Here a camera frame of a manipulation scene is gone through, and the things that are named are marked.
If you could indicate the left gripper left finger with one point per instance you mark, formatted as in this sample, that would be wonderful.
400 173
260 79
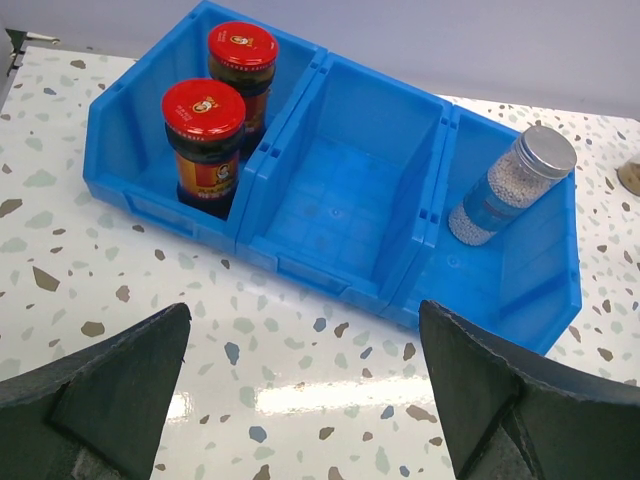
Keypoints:
98 413

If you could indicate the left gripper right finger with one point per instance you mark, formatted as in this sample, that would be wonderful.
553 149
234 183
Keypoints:
510 413

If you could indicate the silver-lid bead jar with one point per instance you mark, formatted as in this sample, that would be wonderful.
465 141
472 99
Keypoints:
537 160

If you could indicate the black-cap brown spice bottle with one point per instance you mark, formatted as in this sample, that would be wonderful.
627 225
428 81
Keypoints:
629 175

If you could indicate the red-lid sauce jar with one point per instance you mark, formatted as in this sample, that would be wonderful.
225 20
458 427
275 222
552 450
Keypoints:
204 124
243 55

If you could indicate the blue three-compartment plastic bin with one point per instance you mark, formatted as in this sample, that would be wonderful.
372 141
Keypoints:
349 192

